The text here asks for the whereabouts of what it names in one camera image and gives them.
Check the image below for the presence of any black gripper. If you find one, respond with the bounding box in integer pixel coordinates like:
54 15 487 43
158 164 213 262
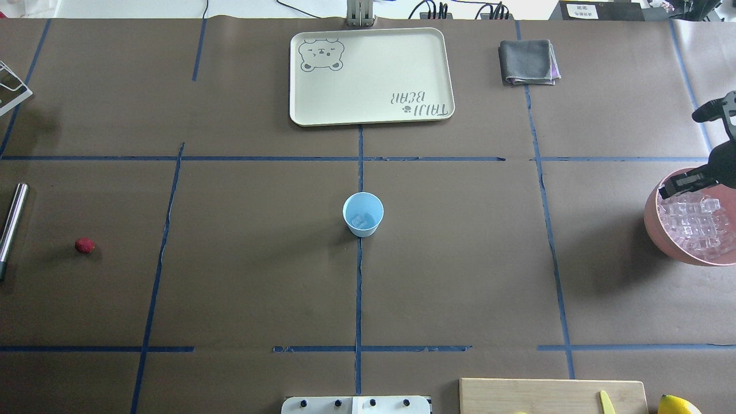
658 144 735 200

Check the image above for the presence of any clear ice cube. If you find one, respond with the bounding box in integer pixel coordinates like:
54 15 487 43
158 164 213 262
350 214 375 230

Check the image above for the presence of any pile of clear ice cubes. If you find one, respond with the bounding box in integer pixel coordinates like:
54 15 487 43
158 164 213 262
656 192 735 261

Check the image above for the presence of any light blue plastic cup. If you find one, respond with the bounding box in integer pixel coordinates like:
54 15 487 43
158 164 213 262
342 192 385 238

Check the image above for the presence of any pink bowl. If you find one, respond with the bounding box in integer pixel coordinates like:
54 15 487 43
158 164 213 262
643 168 735 266

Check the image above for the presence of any black box with label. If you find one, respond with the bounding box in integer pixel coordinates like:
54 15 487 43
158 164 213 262
549 1 646 21

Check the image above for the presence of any folded grey cloth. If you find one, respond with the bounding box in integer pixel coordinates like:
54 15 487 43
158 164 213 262
499 39 562 86

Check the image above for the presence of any yellow lemon near avocado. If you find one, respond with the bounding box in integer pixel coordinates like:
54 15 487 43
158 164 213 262
657 394 702 414

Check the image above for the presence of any bamboo cutting board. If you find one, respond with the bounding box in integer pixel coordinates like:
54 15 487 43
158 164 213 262
458 378 649 413

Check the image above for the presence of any cream bear tray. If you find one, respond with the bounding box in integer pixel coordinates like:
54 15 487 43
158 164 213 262
289 27 455 127

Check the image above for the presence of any red strawberry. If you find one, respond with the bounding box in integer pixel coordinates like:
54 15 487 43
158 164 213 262
74 237 95 254

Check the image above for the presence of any steel muddler with black tip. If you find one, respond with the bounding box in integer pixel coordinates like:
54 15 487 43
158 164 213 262
1 182 29 281

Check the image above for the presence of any aluminium frame post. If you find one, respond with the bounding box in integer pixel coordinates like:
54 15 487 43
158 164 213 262
346 0 375 27

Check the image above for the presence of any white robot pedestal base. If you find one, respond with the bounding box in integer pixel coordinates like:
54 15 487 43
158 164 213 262
281 395 433 413

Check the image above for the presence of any white wire cup rack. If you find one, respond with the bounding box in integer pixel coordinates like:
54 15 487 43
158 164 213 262
0 60 34 116

